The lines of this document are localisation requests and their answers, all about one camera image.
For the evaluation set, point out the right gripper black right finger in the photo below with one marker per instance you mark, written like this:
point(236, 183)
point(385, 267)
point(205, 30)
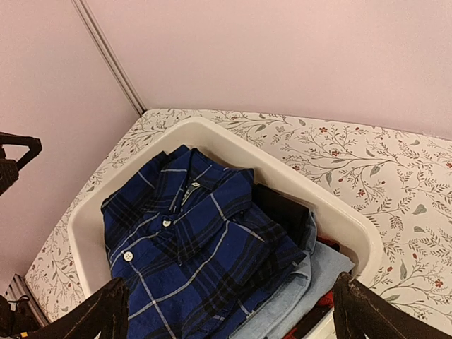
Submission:
point(360, 313)

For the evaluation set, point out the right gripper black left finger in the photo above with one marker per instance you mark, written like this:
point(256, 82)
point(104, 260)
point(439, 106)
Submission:
point(103, 315)

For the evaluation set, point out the blue plaid long sleeve shirt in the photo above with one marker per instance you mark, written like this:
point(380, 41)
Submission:
point(197, 255)

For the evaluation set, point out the red garment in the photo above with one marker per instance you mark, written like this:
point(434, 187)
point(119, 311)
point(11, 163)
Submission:
point(326, 300)

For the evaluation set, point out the light blue denim shirt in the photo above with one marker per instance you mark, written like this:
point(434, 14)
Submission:
point(306, 284)

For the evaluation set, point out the black shirt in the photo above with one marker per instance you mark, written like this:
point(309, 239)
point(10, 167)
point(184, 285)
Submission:
point(291, 216)

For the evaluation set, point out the floral patterned table cloth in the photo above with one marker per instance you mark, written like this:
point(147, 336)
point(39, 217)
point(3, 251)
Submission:
point(400, 181)

